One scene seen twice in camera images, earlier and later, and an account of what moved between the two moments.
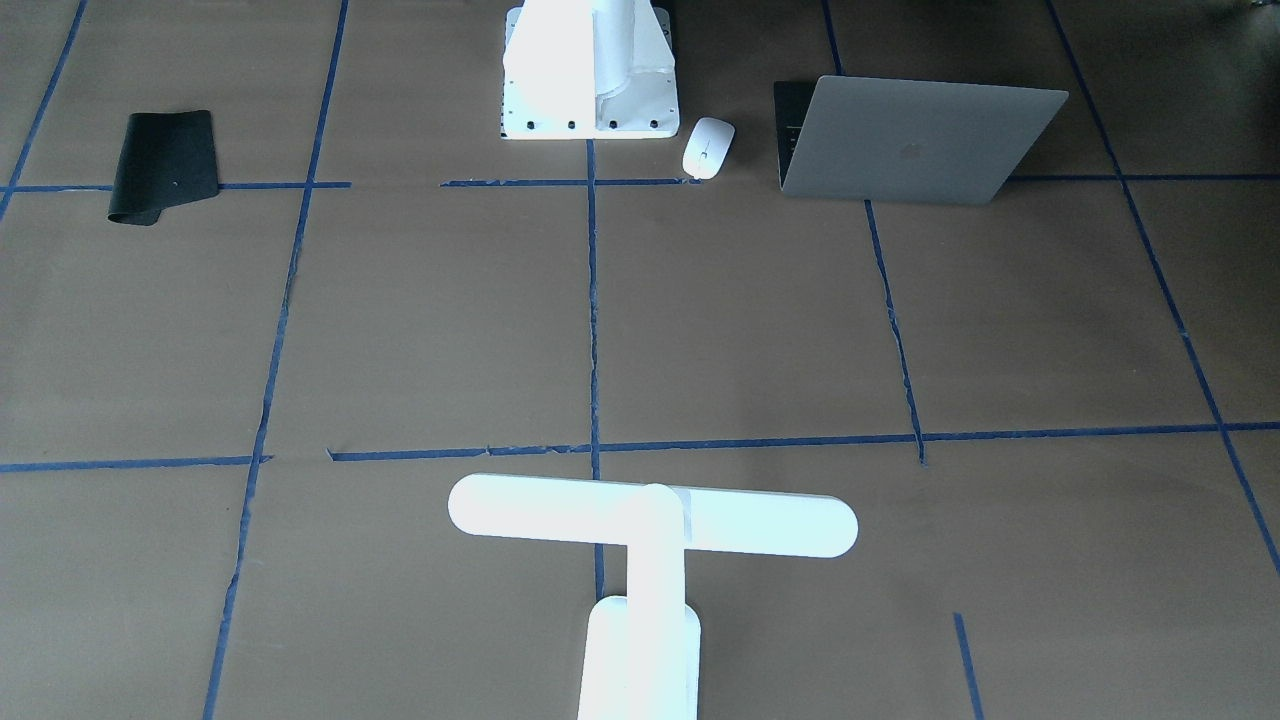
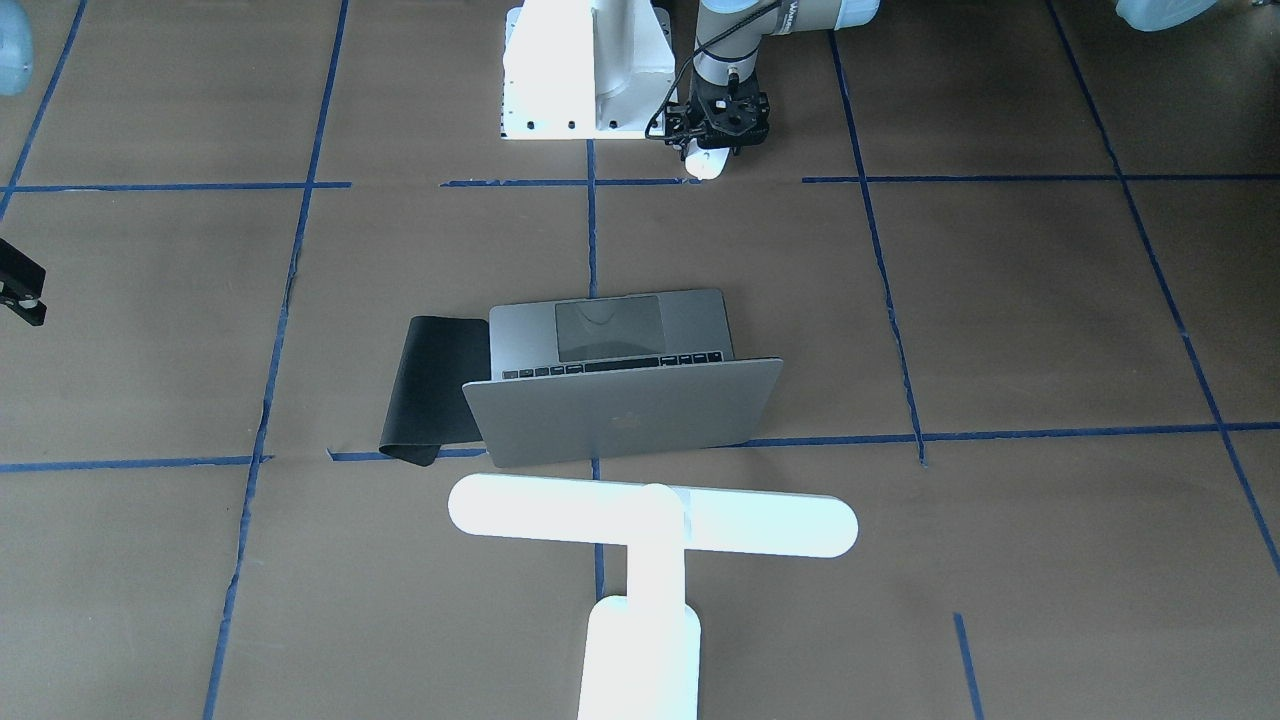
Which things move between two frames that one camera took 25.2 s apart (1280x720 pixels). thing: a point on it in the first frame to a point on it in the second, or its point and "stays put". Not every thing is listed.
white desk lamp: x=641 y=651 stays put
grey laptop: x=896 y=140 to x=585 y=378
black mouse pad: x=165 y=158 to x=429 y=406
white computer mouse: x=708 y=148 stays put
